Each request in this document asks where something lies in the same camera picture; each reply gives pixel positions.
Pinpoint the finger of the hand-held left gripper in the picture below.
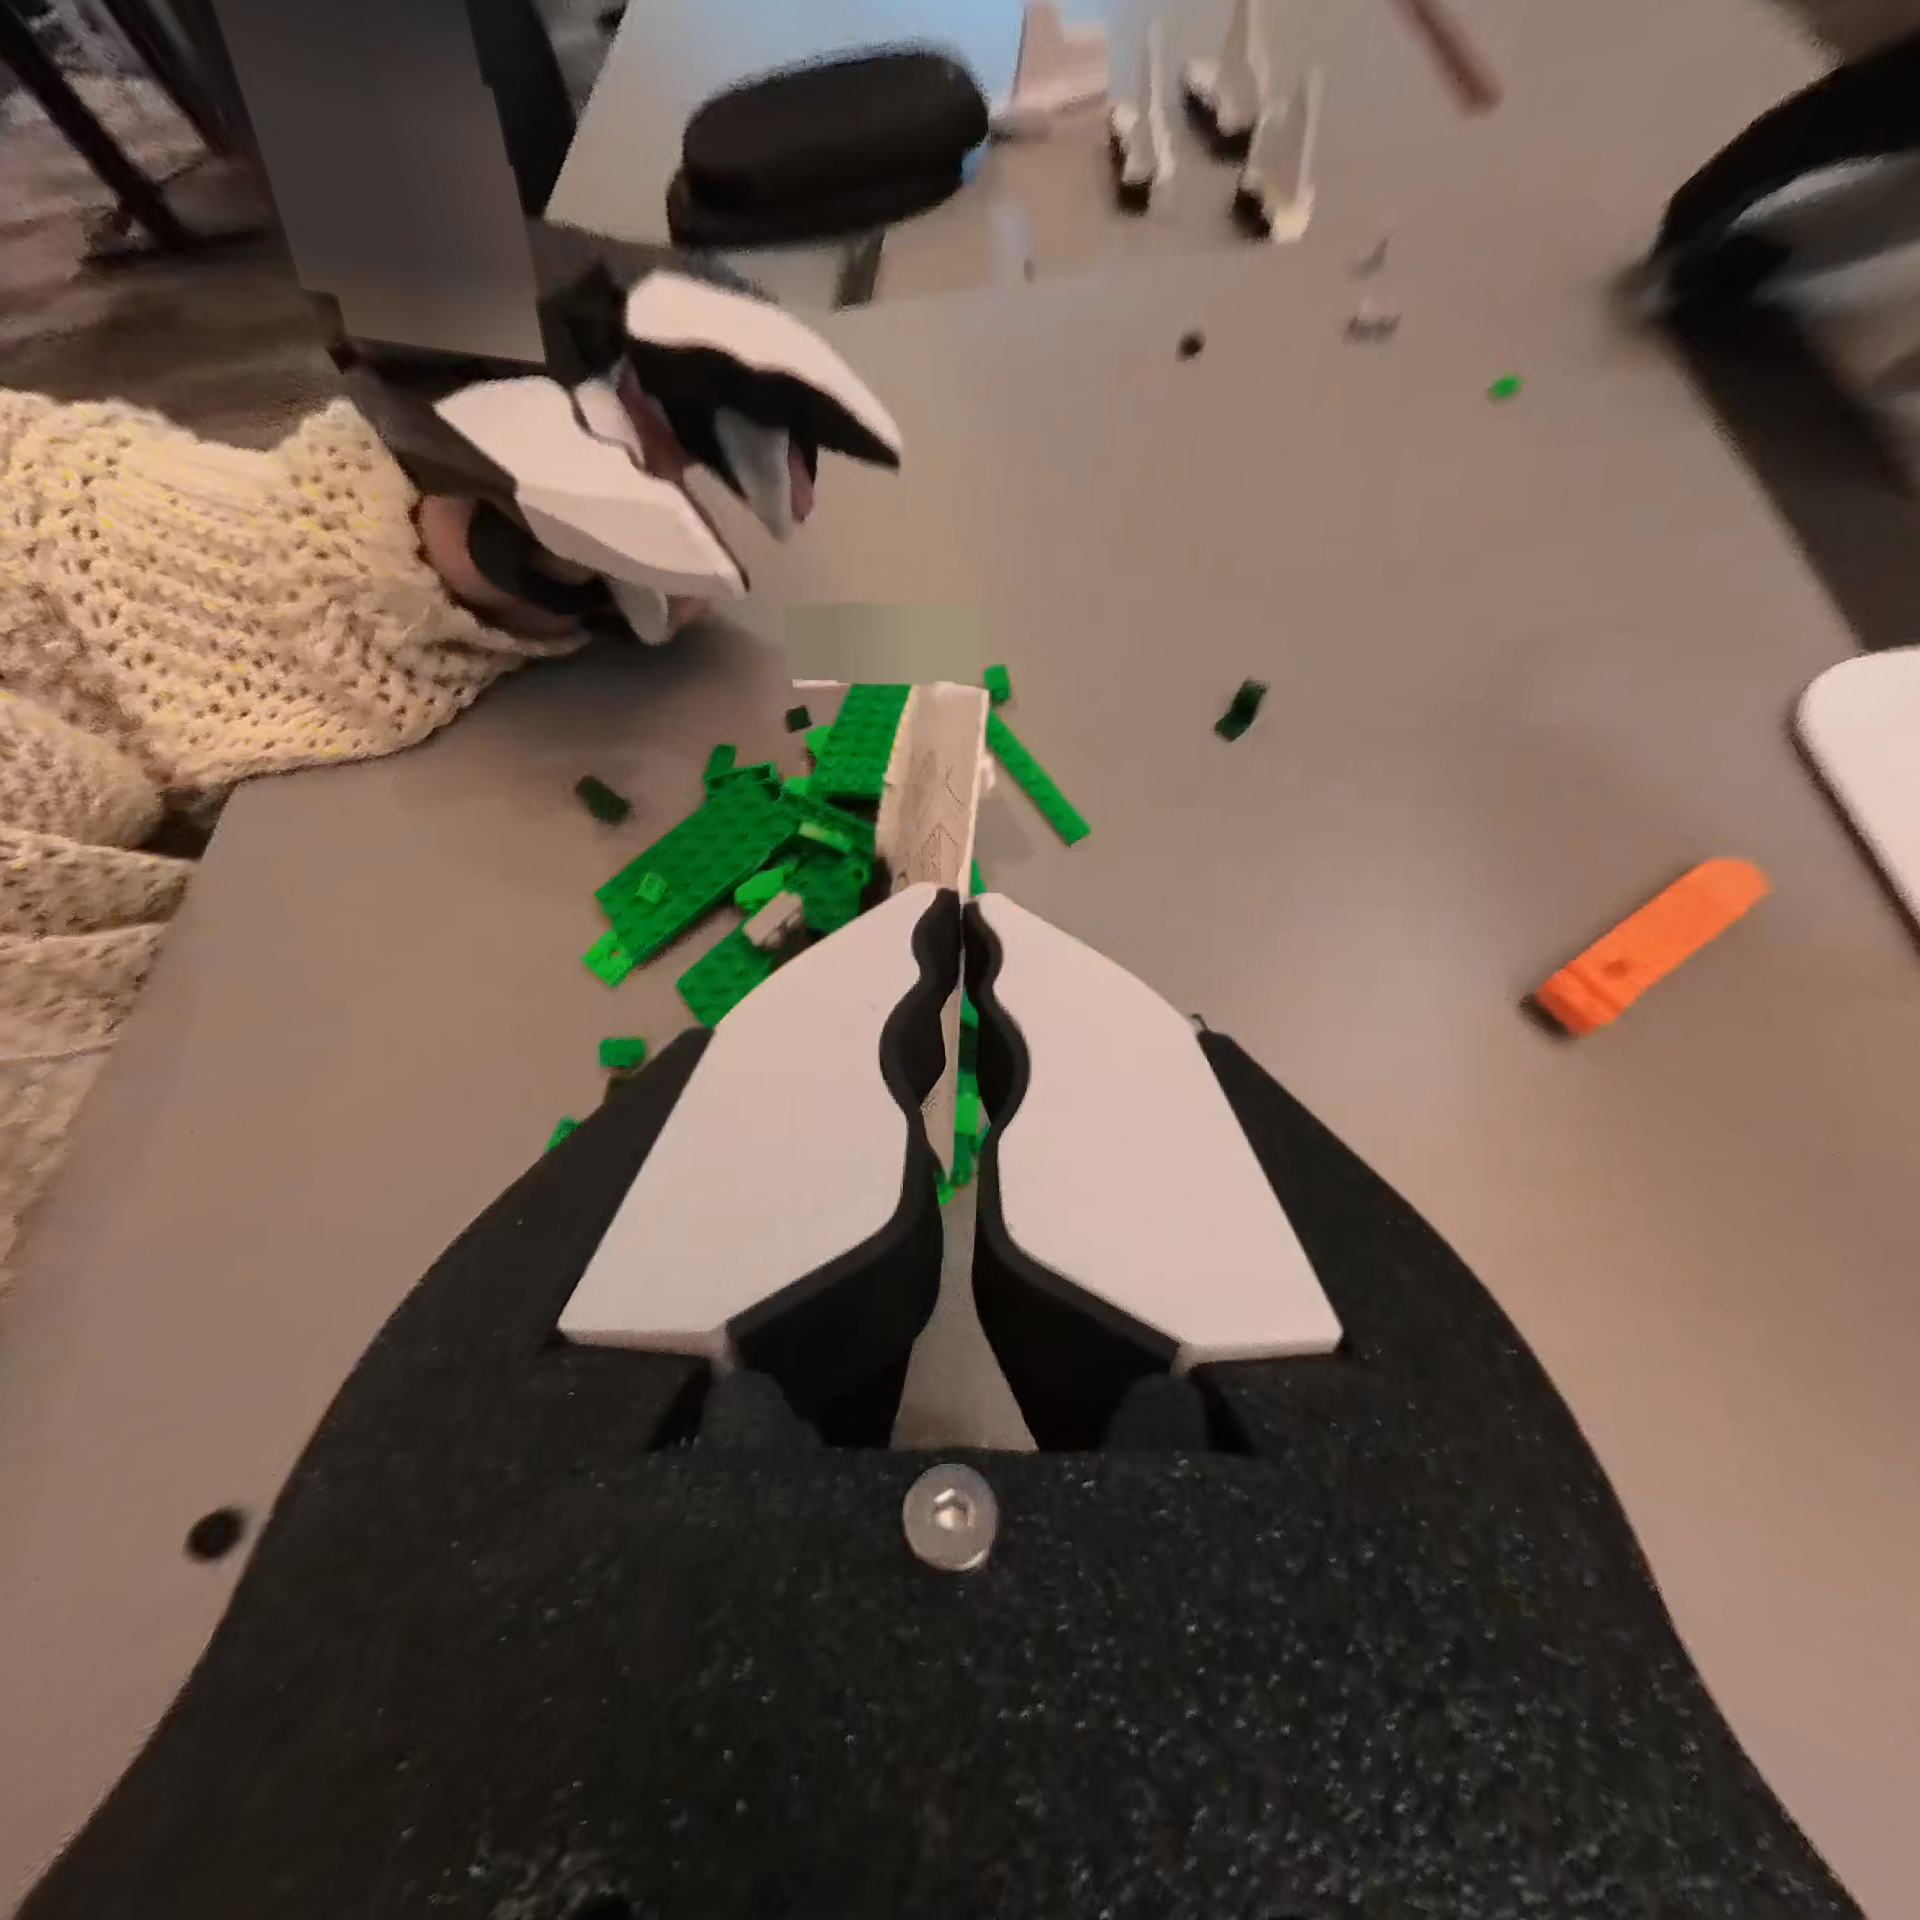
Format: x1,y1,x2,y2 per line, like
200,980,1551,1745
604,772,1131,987
432,376,752,602
619,271,906,474

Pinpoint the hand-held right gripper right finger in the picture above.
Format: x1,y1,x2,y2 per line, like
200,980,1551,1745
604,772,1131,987
965,891,1344,1455

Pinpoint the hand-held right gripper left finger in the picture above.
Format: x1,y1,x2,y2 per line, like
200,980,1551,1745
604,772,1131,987
559,883,962,1455

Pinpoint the white paper bag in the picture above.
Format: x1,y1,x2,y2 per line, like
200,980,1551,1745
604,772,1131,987
796,679,999,1187

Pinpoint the person's left forearm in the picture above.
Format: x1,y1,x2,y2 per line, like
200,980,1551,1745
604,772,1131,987
0,387,588,842

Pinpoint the pile of green lego pieces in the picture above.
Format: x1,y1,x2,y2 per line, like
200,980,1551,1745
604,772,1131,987
547,668,1098,1203

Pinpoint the person's left hand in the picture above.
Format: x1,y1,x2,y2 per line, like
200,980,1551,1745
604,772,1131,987
417,491,725,644

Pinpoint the orange brick separator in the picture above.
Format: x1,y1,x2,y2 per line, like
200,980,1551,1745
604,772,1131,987
1529,856,1772,1041

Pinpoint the person's cream knit sweater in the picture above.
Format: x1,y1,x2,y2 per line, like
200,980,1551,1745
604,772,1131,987
0,826,203,1292

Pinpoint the brown flat strip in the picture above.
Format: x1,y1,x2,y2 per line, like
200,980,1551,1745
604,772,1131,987
1401,0,1504,114

